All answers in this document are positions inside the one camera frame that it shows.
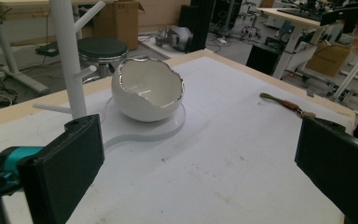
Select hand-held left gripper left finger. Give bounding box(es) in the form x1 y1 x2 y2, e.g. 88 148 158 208
18 114 105 224

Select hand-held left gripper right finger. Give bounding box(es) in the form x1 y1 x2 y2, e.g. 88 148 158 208
294 116 358 224

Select flat cardboard box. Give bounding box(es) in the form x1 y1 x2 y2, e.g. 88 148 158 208
305 41 352 77

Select white desk with wooden top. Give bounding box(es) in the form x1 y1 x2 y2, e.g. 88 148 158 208
256 7 329 80

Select black box under desk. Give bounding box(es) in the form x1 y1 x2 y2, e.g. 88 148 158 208
245 43 285 77

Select office chair base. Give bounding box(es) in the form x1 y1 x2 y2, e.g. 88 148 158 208
240 0 263 39

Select white eggshell-shaped bowl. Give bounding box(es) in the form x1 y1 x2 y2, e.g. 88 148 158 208
111 56 186 123

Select white peg stand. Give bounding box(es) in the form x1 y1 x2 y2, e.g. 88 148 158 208
32 0 186 152

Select white table mat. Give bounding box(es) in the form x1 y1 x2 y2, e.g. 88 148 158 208
0 55 355 224

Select black flat device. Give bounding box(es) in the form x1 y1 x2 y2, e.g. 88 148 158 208
34 41 61 58

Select black round stool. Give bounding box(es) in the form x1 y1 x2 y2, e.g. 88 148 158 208
76 36 130 79

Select white-legged desk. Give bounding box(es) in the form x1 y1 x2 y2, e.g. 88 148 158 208
0 0 76 96

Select black tall cabinet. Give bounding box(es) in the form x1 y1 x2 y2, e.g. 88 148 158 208
178 0 216 53

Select open cardboard box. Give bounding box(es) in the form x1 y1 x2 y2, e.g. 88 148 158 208
92 0 145 51

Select grey device on floor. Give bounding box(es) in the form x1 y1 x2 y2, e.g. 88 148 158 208
155 25 194 52

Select green strap keychain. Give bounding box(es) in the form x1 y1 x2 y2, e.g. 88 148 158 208
259 92 318 119

